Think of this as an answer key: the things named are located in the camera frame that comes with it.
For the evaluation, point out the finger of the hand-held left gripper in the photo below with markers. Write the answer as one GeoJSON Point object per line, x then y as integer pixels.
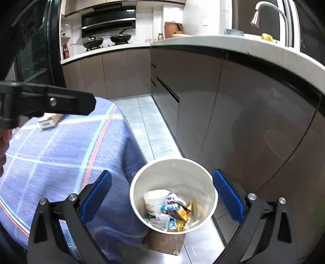
{"type": "Point", "coordinates": [66, 102]}

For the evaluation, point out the dark sauce bottle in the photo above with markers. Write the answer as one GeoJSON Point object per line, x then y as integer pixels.
{"type": "Point", "coordinates": [65, 52]}

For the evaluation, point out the white paper cup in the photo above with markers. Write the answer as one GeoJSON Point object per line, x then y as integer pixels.
{"type": "Point", "coordinates": [155, 199]}

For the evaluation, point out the white round trash bin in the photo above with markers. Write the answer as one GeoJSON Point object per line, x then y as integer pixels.
{"type": "Point", "coordinates": [177, 175]}

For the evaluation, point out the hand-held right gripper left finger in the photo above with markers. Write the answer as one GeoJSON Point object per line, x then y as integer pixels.
{"type": "Point", "coordinates": [97, 195]}

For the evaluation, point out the yellow snack packet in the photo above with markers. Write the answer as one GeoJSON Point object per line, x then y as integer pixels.
{"type": "Point", "coordinates": [181, 225]}

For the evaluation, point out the chrome kitchen faucet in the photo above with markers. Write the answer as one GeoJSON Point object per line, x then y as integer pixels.
{"type": "Point", "coordinates": [255, 17]}

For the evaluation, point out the blue white snack wrapper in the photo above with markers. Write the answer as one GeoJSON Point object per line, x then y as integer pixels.
{"type": "Point", "coordinates": [170, 204]}

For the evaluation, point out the black built-in oven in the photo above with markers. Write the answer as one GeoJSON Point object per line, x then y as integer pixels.
{"type": "Point", "coordinates": [33, 61]}

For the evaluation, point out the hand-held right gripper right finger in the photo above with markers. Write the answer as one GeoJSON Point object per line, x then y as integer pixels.
{"type": "Point", "coordinates": [228, 198]}

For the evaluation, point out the gas stove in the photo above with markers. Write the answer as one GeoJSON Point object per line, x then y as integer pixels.
{"type": "Point", "coordinates": [106, 46]}

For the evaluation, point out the white plate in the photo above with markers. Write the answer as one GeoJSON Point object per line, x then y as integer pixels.
{"type": "Point", "coordinates": [182, 35]}

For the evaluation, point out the yellow sponge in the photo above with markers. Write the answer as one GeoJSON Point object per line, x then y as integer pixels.
{"type": "Point", "coordinates": [267, 37]}

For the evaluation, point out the kitchen counter with grey cabinets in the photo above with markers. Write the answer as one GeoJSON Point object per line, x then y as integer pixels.
{"type": "Point", "coordinates": [228, 101]}

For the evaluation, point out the silver foil packet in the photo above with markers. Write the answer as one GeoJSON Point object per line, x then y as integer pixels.
{"type": "Point", "coordinates": [158, 219]}

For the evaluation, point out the black range hood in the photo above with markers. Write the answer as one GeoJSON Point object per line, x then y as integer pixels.
{"type": "Point", "coordinates": [109, 19]}

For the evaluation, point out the brown wooden board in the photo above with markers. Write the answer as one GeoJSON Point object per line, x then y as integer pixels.
{"type": "Point", "coordinates": [162, 242]}

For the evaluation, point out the person's left hand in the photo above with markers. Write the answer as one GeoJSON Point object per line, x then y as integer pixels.
{"type": "Point", "coordinates": [3, 147]}

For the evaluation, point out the grey dish tray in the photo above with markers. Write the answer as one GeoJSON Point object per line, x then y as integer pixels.
{"type": "Point", "coordinates": [234, 31]}

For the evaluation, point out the blue plaid tablecloth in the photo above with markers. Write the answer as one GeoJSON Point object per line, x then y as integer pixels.
{"type": "Point", "coordinates": [63, 152]}

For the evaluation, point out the small glass jar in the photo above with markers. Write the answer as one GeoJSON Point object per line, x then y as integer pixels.
{"type": "Point", "coordinates": [160, 36]}

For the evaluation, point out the wooden cutting board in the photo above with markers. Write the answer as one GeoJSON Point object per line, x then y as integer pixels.
{"type": "Point", "coordinates": [172, 28]}

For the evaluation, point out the black frying pan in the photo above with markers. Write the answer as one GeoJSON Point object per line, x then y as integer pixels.
{"type": "Point", "coordinates": [119, 38]}
{"type": "Point", "coordinates": [92, 42]}

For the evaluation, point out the small tan white box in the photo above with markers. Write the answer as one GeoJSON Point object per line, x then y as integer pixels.
{"type": "Point", "coordinates": [49, 122]}

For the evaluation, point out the dark snack packet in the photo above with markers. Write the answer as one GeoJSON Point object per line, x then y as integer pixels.
{"type": "Point", "coordinates": [181, 213]}

